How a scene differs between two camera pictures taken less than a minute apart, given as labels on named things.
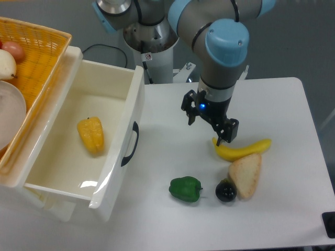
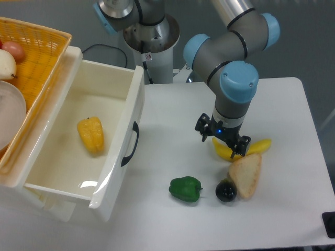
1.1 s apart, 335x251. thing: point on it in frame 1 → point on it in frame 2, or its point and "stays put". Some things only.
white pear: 8,65 stays put
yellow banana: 233,155 stays put
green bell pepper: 187,189 stays put
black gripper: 215,111 → 228,135
